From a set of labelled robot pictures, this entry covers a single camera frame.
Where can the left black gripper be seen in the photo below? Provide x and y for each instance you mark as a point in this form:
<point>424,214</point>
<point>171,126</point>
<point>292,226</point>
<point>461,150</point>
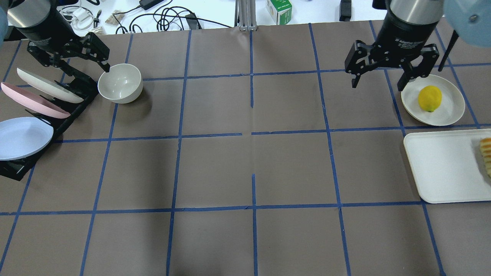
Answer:
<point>43,33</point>

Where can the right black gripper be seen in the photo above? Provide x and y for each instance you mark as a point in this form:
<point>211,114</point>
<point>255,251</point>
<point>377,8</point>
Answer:
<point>402,35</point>

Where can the yellow lemon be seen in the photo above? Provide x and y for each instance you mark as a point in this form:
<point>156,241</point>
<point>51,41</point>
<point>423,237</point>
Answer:
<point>430,98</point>

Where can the white ceramic bowl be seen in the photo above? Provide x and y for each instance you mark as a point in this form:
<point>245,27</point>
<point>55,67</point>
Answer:
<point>122,84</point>

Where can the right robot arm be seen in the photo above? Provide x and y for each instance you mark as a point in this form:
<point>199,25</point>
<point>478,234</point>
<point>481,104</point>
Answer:
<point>470,19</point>

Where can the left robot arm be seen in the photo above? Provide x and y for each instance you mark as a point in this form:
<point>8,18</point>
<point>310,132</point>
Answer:
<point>13,5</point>

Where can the white plate in rack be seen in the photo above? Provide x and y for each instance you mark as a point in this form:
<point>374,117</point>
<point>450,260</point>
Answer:
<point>48,87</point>

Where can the pink plate in rack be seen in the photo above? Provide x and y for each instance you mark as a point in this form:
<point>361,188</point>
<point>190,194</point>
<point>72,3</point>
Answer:
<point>33,102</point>

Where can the black device on desk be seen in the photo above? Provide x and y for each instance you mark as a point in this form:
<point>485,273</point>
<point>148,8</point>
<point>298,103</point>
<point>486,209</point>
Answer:
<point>345,10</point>

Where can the cream round plate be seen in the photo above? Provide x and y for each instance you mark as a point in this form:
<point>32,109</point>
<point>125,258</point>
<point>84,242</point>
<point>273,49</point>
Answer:
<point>451,109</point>

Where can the black power adapter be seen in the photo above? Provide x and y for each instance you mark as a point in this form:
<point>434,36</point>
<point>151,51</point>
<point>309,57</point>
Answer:
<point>148,4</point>

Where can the light blue plate in rack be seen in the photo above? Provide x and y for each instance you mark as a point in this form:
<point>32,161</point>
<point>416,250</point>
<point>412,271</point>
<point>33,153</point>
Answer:
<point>22,137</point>

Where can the white rectangular tray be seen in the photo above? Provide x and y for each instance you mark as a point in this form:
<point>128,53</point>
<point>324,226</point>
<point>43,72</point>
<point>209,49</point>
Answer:
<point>447,165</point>

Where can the green white carton box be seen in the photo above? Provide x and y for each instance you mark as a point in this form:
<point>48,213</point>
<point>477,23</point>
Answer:
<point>280,11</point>

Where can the black dish rack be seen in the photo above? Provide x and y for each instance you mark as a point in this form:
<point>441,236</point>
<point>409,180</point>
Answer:
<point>18,168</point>

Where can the sliced yellow bread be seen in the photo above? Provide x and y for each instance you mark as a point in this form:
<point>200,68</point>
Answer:
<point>485,150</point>

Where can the aluminium frame post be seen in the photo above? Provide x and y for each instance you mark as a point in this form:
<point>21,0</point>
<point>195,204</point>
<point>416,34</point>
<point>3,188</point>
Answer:
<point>245,15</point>

